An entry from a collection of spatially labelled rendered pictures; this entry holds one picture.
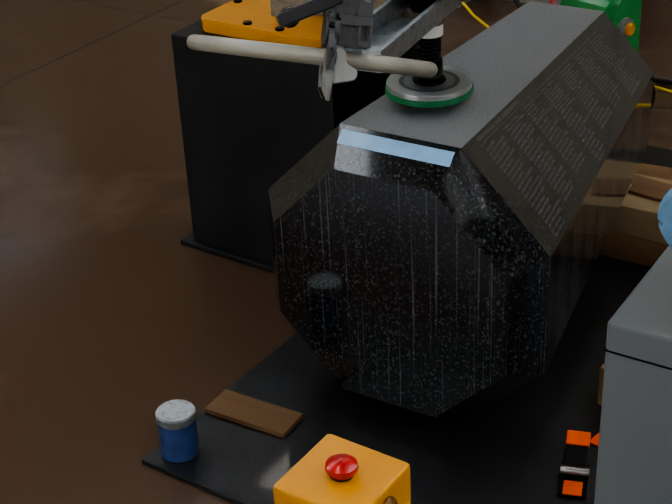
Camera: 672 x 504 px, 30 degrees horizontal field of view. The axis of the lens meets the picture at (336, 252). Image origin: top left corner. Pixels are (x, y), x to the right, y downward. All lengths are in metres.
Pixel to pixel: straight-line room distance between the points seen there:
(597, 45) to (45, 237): 1.97
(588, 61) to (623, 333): 1.50
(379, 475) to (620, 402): 0.87
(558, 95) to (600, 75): 0.26
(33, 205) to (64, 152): 0.45
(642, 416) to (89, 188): 2.87
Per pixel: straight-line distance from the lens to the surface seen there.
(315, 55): 2.23
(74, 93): 5.61
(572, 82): 3.45
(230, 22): 3.88
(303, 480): 1.49
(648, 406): 2.26
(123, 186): 4.70
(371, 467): 1.50
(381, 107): 3.14
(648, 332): 2.19
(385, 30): 2.91
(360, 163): 2.99
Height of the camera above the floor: 2.03
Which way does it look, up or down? 29 degrees down
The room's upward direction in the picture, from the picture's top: 3 degrees counter-clockwise
